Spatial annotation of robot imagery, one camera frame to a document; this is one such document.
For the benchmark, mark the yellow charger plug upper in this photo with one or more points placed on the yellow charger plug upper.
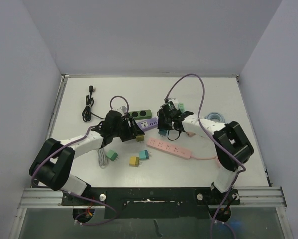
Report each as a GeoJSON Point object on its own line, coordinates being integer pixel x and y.
{"type": "Point", "coordinates": [140, 138]}

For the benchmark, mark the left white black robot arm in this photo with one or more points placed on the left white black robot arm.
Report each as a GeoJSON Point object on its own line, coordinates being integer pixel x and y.
{"type": "Point", "coordinates": [52, 165]}

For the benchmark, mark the yellow charger plug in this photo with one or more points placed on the yellow charger plug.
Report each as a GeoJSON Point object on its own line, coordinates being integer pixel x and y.
{"type": "Point", "coordinates": [134, 161]}
{"type": "Point", "coordinates": [140, 138]}

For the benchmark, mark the teal charger plug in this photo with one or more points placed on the teal charger plug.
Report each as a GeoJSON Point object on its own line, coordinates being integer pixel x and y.
{"type": "Point", "coordinates": [144, 155]}
{"type": "Point", "coordinates": [162, 132]}

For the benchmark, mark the aluminium frame rail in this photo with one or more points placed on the aluminium frame rail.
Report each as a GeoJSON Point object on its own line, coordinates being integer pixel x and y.
{"type": "Point", "coordinates": [250, 197]}

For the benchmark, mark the pink power strip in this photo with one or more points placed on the pink power strip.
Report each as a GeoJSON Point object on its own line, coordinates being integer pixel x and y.
{"type": "Point", "coordinates": [169, 148]}

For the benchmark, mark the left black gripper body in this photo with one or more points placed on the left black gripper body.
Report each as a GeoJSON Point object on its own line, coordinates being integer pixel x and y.
{"type": "Point", "coordinates": [125, 127]}

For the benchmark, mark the pink charger plug left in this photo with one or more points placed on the pink charger plug left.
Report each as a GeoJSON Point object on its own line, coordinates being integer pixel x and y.
{"type": "Point", "coordinates": [190, 134]}

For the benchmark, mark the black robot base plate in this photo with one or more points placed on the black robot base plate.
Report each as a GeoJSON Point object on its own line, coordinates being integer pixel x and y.
{"type": "Point", "coordinates": [156, 203]}

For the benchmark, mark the yellow charger plug lower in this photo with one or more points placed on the yellow charger plug lower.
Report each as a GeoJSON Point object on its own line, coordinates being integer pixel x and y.
{"type": "Point", "coordinates": [134, 161]}

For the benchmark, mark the green power strip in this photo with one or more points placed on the green power strip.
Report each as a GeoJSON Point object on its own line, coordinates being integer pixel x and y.
{"type": "Point", "coordinates": [141, 114]}

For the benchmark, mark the purple power strip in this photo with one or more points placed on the purple power strip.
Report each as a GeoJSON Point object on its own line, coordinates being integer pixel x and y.
{"type": "Point", "coordinates": [148, 124]}

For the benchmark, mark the green charger plug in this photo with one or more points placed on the green charger plug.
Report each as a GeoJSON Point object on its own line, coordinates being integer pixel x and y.
{"type": "Point", "coordinates": [112, 155]}
{"type": "Point", "coordinates": [181, 107]}

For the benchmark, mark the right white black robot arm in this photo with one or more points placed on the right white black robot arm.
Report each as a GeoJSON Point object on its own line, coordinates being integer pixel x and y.
{"type": "Point", "coordinates": [232, 146]}

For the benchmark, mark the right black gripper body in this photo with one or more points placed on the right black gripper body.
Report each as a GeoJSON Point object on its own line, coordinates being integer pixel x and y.
{"type": "Point", "coordinates": [164, 123]}

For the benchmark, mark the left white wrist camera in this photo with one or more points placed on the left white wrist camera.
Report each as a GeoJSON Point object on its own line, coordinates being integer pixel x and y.
{"type": "Point", "coordinates": [122, 110]}

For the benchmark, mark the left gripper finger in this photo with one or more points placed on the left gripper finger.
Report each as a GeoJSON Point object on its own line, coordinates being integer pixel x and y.
{"type": "Point", "coordinates": [127, 136]}
{"type": "Point", "coordinates": [135, 128]}

